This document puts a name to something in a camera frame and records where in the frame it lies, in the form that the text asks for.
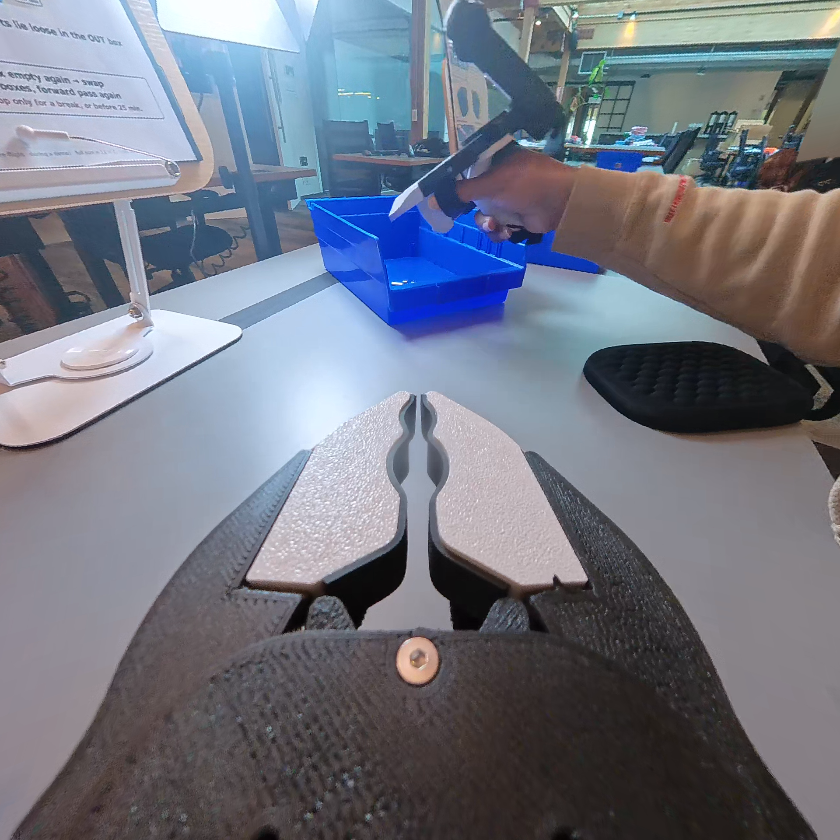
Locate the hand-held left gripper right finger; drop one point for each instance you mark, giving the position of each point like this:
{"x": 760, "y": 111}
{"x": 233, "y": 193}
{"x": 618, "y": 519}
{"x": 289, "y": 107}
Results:
{"x": 505, "y": 505}

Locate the black wrist rest pad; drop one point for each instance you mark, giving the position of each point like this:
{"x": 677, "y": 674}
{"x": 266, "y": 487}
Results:
{"x": 696, "y": 387}

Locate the person's right hand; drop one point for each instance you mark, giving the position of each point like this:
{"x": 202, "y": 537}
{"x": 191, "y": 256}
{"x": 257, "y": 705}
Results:
{"x": 525, "y": 190}

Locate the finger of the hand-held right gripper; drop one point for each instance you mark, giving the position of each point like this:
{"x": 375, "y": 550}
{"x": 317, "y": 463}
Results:
{"x": 433, "y": 181}

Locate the white document stand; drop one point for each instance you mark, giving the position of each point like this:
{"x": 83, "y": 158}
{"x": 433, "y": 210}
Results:
{"x": 171, "y": 348}

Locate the printed instruction sheet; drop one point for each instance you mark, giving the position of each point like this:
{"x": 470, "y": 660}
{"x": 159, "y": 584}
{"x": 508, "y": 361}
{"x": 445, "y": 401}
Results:
{"x": 92, "y": 92}

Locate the person's right forearm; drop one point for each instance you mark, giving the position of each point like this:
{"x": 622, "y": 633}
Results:
{"x": 709, "y": 250}

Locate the blue plastic bin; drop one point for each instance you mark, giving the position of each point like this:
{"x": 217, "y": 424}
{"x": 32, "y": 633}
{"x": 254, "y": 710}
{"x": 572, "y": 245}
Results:
{"x": 571, "y": 256}
{"x": 394, "y": 282}
{"x": 617, "y": 160}

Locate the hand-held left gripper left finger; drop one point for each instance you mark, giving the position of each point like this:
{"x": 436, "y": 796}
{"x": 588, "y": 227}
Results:
{"x": 335, "y": 505}

